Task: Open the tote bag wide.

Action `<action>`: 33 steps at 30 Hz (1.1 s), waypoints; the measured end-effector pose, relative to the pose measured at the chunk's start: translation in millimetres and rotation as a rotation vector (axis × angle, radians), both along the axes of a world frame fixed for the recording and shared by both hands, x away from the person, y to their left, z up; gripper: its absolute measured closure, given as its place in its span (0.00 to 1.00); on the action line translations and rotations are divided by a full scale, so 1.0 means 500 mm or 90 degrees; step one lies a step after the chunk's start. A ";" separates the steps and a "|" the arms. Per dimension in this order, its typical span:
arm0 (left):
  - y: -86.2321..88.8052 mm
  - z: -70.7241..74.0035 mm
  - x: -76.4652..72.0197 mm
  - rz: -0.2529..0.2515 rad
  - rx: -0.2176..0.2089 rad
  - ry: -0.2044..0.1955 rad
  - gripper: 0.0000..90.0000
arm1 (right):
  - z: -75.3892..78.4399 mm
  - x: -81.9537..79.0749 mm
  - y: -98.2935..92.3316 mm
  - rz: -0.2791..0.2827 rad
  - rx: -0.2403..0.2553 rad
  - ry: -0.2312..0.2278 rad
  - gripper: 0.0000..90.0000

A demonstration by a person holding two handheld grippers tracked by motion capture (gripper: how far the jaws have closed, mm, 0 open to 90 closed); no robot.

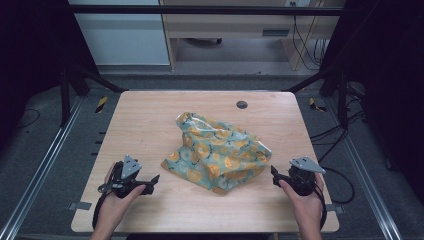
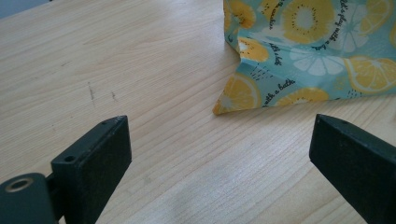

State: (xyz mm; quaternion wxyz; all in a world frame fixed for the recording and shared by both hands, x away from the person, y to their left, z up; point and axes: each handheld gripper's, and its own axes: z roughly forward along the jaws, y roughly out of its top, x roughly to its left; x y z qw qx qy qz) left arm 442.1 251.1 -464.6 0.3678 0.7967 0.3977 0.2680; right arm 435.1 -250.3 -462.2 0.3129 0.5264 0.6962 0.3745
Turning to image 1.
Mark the aluminium floor rail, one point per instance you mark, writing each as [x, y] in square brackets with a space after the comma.
[43, 166]
[366, 180]

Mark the teal orange-print cloth garment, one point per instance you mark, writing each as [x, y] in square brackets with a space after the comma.
[216, 153]

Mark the light wooden desk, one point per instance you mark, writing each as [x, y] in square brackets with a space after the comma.
[233, 30]

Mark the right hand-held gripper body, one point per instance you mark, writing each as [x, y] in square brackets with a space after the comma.
[301, 180]

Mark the person's right hand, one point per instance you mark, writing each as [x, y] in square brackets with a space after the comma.
[308, 208]

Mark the black horizontal frame bar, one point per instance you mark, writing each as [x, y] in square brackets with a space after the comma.
[206, 10]

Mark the person's left hand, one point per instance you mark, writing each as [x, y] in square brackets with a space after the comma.
[115, 206]

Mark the grey round table grommet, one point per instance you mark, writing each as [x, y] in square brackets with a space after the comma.
[242, 104]

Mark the white cabinet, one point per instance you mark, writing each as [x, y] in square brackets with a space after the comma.
[123, 40]

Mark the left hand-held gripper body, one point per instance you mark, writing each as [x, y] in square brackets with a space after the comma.
[129, 168]

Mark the yellow black striped tape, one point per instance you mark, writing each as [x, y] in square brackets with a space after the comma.
[101, 104]
[315, 105]

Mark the black metal frame strut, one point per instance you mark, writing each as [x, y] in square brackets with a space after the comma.
[341, 96]
[65, 96]

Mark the grey tape strip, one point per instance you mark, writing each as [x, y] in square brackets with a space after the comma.
[80, 205]
[335, 209]

